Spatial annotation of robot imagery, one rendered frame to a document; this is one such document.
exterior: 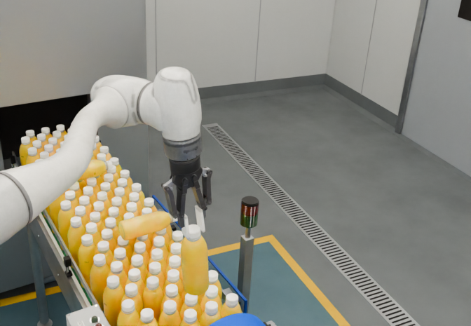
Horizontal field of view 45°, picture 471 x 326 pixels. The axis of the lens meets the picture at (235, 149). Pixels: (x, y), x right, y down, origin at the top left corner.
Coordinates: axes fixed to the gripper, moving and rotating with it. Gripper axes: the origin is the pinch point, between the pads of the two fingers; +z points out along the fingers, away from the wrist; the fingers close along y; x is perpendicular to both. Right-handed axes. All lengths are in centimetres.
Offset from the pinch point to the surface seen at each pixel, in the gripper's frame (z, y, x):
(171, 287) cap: 38.7, 0.0, 22.0
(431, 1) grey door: 53, 359, 221
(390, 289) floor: 169, 163, 72
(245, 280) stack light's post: 63, 34, 33
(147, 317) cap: 37.7, -12.0, 14.0
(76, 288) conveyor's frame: 57, -22, 62
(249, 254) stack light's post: 51, 37, 33
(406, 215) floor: 176, 237, 125
